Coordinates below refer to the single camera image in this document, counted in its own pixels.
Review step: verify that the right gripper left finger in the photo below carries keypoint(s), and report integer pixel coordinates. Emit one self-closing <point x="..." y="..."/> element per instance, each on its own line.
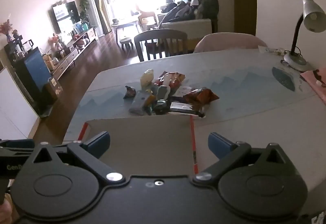
<point x="86" y="155"/>

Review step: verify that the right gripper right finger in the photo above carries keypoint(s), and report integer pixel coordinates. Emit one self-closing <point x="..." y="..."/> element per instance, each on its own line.
<point x="230" y="155"/>

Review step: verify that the orange Oreo snack bag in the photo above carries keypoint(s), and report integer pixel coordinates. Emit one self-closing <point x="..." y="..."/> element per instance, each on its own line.
<point x="200" y="97"/>

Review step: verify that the silver foil snack bar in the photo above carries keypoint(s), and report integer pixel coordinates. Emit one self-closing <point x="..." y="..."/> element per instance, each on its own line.
<point x="188" y="109"/>

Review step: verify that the small dark brown snack packet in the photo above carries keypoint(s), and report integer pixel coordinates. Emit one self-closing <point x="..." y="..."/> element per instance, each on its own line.
<point x="130" y="92"/>

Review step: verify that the white milk candy packet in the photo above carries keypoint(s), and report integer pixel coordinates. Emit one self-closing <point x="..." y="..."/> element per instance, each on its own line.
<point x="181" y="91"/>

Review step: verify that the yellow snack packet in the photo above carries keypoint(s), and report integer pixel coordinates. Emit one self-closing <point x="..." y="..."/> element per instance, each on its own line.
<point x="148" y="102"/>

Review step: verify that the red lion snack bag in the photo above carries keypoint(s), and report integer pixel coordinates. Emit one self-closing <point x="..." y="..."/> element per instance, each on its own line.
<point x="171" y="79"/>

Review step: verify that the beige snack pouch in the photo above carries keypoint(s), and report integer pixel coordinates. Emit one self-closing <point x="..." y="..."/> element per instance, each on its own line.
<point x="147" y="78"/>

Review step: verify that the white cabinet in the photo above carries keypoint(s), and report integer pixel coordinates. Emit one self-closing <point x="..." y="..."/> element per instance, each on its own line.
<point x="18" y="120"/>

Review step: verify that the white cardboard box red trim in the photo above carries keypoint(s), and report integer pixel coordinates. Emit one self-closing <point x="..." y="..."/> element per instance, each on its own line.
<point x="160" y="145"/>

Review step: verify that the blue fronted dark cabinet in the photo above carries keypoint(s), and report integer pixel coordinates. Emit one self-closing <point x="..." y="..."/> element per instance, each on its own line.
<point x="35" y="76"/>

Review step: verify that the pink covered chair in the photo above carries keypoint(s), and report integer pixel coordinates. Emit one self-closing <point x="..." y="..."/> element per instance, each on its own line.
<point x="228" y="40"/>

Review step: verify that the pink cloth on table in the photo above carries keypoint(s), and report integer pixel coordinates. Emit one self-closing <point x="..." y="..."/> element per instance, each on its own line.
<point x="317" y="80"/>

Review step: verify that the wooden TV cabinet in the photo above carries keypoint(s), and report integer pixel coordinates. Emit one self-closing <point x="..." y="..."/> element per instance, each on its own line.
<point x="73" y="50"/>

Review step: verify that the coffee table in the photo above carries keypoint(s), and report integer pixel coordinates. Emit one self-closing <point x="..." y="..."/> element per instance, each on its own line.
<point x="124" y="24"/>

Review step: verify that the dark wooden dining chair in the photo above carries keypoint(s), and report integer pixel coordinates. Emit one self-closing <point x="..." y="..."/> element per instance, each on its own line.
<point x="161" y="43"/>

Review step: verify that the white air conditioner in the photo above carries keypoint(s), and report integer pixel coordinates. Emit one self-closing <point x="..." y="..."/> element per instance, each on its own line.
<point x="89" y="6"/>

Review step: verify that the television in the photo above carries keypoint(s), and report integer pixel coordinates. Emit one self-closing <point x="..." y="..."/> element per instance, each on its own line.
<point x="65" y="16"/>

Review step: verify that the beige sofa with clothes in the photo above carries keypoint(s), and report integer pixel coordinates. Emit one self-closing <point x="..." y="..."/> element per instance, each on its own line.
<point x="193" y="10"/>

